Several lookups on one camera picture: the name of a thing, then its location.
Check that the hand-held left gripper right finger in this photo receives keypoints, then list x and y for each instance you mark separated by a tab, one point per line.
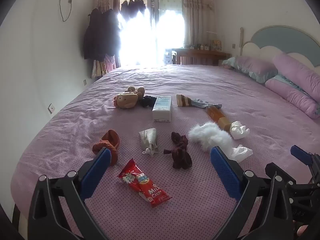
225	173

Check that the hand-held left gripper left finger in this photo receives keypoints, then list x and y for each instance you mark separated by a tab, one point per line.
97	170

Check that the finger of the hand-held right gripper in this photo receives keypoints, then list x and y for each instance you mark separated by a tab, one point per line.
300	153
276	170

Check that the white tissue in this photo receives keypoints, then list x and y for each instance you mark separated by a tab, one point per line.
238	130
241	153

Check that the dark red cloth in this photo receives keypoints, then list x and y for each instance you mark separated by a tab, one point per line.
180	152

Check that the white cardboard box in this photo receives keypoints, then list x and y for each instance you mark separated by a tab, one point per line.
162	108

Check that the person's right hand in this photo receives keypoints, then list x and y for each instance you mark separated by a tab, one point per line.
303	230

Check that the orange brown sock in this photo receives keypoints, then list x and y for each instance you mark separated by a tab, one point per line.
110	141

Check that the white fluffy cloth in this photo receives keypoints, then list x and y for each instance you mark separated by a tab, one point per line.
212	137

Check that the bed with purple dotted sheet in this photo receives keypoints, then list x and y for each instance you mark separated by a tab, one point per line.
75	130

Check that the red candy wrapper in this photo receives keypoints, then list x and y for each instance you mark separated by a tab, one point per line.
143	183

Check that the purple pillow with blue frill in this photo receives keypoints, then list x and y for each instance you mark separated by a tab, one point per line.
252	66
292	96

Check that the orange plastic bottle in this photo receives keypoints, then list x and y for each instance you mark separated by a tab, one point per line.
217	116

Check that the beige crumpled paper bag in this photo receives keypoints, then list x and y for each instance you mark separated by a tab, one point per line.
150	140

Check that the grey sock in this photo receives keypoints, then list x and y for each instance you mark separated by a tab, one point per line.
205	103

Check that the brown plush toy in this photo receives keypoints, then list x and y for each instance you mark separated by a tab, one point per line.
128	98

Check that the brown striped sock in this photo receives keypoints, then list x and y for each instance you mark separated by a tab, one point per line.
184	100

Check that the black scrunchie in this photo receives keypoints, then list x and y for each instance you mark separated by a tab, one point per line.
147	101

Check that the purple bolster pillow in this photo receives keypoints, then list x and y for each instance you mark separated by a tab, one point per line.
297	68

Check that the floral hanging cloth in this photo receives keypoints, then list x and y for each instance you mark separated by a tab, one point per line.
101	66

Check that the blue and white headboard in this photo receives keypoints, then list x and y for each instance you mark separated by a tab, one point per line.
275	33

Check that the wooden desk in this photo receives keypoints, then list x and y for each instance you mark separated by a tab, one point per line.
200	53

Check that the colourful box on desk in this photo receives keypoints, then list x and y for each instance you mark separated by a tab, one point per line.
216	45

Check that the white plastic stool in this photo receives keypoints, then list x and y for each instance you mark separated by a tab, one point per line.
170	55

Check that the dark hanging coat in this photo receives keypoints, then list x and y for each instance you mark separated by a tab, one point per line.
111	33
93	37

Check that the sliding glass balcony door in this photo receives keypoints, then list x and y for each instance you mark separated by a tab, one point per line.
150	30

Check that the dark clothes on balcony rail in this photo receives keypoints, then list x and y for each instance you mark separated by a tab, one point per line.
132	6

